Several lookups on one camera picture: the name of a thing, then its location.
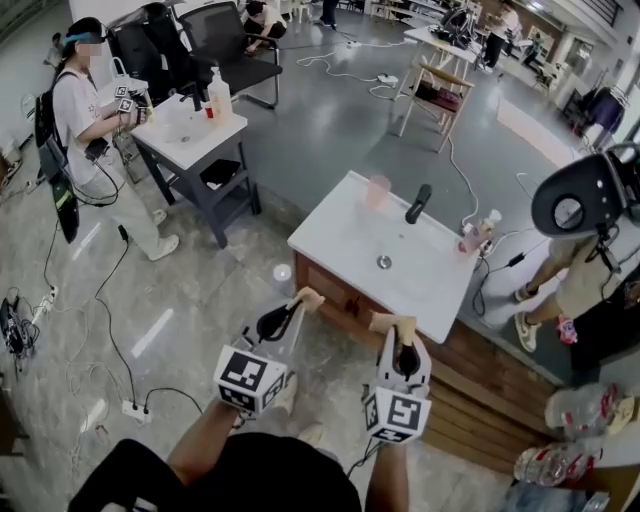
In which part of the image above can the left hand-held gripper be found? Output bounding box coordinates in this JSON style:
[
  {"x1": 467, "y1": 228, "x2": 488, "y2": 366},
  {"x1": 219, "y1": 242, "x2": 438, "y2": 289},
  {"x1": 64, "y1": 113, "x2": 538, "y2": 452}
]
[{"x1": 213, "y1": 287, "x2": 326, "y2": 421}]

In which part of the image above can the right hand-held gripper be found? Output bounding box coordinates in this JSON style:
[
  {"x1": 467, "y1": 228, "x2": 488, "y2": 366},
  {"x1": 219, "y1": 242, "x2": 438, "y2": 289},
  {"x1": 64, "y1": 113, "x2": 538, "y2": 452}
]
[{"x1": 360, "y1": 312, "x2": 434, "y2": 444}]

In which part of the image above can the pink translucent cup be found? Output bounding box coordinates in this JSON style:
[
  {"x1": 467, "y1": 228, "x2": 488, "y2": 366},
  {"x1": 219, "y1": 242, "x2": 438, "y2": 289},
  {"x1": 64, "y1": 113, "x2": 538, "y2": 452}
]
[{"x1": 367, "y1": 174, "x2": 392, "y2": 212}]

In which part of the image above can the person's left forearm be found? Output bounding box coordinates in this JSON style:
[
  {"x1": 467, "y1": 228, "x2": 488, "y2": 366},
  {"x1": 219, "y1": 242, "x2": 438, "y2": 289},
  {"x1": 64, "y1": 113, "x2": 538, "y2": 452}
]
[{"x1": 166, "y1": 398, "x2": 249, "y2": 489}]

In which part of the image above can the person's right forearm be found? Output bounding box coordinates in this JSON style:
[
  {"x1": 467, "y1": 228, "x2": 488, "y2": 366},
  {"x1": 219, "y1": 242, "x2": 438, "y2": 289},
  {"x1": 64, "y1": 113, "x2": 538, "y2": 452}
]
[{"x1": 363, "y1": 439, "x2": 409, "y2": 512}]

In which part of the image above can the brown wooden vanity cabinet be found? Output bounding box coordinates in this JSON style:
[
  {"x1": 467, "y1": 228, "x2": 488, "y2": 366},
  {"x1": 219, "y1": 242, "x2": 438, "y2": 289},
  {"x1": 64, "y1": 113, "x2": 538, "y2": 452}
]
[{"x1": 293, "y1": 249, "x2": 441, "y2": 351}]

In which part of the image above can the white ceramic washbasin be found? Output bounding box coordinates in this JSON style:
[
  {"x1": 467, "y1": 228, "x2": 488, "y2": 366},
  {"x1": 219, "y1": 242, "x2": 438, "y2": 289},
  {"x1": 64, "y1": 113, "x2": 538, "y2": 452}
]
[{"x1": 287, "y1": 169, "x2": 481, "y2": 345}]

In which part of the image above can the person's left white shoe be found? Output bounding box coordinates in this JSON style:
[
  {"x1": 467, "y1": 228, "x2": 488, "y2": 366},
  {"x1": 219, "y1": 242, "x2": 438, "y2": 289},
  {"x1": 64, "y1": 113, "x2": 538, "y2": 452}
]
[{"x1": 273, "y1": 373, "x2": 300, "y2": 417}]

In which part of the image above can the person's white shoe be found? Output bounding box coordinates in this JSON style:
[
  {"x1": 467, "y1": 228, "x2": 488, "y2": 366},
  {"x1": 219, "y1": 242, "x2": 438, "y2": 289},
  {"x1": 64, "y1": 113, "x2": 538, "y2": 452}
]
[
  {"x1": 273, "y1": 373, "x2": 300, "y2": 417},
  {"x1": 298, "y1": 423, "x2": 326, "y2": 447}
]

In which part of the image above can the wooden plank platform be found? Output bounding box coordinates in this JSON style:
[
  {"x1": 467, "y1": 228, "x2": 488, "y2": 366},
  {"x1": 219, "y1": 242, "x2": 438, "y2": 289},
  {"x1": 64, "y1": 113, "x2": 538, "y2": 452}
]
[{"x1": 424, "y1": 319, "x2": 566, "y2": 476}]

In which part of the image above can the pink pump lotion bottle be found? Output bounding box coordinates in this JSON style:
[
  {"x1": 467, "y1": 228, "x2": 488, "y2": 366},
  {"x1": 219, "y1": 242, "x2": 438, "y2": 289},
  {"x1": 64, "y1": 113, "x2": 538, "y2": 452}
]
[{"x1": 457, "y1": 208, "x2": 503, "y2": 255}]

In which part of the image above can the black basin faucet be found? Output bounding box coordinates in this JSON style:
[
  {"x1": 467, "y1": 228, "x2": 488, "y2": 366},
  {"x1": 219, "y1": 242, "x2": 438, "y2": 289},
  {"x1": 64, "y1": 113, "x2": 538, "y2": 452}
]
[
  {"x1": 404, "y1": 183, "x2": 434, "y2": 225},
  {"x1": 179, "y1": 79, "x2": 205, "y2": 112}
]

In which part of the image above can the person's right white shoe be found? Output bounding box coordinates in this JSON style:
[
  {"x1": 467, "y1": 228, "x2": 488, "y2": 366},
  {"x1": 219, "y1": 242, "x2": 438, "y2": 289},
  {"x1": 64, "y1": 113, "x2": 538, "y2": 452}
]
[{"x1": 298, "y1": 423, "x2": 326, "y2": 447}]

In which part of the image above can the person's black clothed torso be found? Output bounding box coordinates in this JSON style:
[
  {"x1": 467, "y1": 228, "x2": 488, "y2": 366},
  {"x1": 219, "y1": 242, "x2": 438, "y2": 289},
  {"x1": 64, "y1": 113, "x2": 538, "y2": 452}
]
[{"x1": 67, "y1": 432, "x2": 371, "y2": 512}]

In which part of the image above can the clear red-label water bottle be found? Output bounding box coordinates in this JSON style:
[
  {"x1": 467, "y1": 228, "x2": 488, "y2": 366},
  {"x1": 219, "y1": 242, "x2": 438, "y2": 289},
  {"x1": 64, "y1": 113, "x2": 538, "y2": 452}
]
[
  {"x1": 543, "y1": 383, "x2": 636, "y2": 431},
  {"x1": 513, "y1": 439, "x2": 604, "y2": 489}
]

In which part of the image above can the white basin on grey stand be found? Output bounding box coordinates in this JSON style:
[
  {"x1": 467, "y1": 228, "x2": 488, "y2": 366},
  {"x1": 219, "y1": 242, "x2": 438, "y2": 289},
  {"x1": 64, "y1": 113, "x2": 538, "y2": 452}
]
[{"x1": 128, "y1": 92, "x2": 262, "y2": 250}]

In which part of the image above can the clear pump soap bottle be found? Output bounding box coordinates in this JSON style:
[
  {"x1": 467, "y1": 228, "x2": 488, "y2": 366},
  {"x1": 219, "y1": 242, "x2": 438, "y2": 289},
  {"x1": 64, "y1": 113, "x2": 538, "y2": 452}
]
[{"x1": 206, "y1": 66, "x2": 234, "y2": 125}]

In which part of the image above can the light wooden chair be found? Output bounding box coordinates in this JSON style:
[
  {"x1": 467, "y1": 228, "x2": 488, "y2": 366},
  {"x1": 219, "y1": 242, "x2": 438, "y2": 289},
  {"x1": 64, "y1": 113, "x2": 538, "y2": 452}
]
[{"x1": 397, "y1": 62, "x2": 476, "y2": 154}]

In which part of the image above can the black mesh office chair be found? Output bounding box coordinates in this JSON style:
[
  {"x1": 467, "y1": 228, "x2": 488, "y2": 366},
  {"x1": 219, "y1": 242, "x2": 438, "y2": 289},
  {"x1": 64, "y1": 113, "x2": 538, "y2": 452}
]
[{"x1": 177, "y1": 0, "x2": 285, "y2": 110}]

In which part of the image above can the white work table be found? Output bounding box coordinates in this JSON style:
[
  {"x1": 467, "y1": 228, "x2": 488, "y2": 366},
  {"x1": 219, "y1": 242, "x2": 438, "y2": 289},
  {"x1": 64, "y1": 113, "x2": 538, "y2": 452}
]
[{"x1": 402, "y1": 4, "x2": 484, "y2": 66}]

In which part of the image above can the white paper bag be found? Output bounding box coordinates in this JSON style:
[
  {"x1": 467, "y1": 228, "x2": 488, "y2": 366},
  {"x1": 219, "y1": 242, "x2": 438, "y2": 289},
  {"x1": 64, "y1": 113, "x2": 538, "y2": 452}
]
[{"x1": 102, "y1": 55, "x2": 151, "y2": 109}]

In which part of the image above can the black high-back office chair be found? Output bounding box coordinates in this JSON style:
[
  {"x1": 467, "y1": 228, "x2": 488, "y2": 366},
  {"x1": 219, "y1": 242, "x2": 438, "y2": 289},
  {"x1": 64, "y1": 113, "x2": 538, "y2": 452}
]
[{"x1": 106, "y1": 2, "x2": 201, "y2": 104}]

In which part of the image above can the clothes rack with garments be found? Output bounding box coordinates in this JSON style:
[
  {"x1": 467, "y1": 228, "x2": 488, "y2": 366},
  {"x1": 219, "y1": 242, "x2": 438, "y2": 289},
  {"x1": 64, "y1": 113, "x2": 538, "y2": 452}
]
[{"x1": 582, "y1": 84, "x2": 631, "y2": 146}]

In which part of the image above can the white floor cable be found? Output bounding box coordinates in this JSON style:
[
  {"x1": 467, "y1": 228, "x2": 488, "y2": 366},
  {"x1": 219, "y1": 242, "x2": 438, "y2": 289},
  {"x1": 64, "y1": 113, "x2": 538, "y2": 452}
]
[{"x1": 446, "y1": 133, "x2": 482, "y2": 227}]

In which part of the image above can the black cable bundle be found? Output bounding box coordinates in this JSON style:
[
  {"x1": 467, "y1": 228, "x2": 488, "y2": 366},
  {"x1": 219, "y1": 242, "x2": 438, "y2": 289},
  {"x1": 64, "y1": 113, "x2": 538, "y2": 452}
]
[{"x1": 0, "y1": 294, "x2": 40, "y2": 362}]

